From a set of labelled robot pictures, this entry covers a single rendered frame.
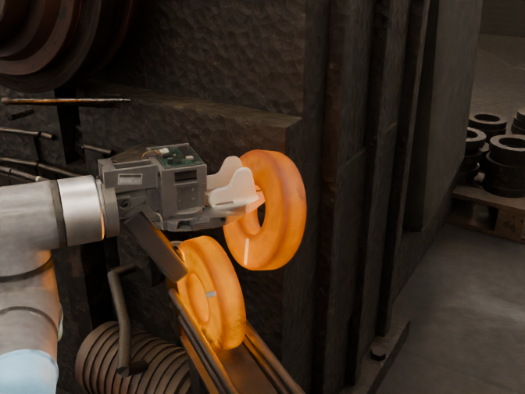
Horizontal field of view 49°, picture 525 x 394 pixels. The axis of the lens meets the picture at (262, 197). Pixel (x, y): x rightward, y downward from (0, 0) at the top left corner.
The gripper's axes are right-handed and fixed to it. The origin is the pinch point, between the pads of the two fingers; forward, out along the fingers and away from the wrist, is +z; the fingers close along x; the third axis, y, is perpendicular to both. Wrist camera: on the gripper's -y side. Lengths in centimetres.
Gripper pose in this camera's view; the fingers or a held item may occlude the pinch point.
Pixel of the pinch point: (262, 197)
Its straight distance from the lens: 73.7
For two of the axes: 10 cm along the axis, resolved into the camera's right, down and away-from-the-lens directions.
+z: 9.2, -1.5, 3.7
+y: 0.4, -8.9, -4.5
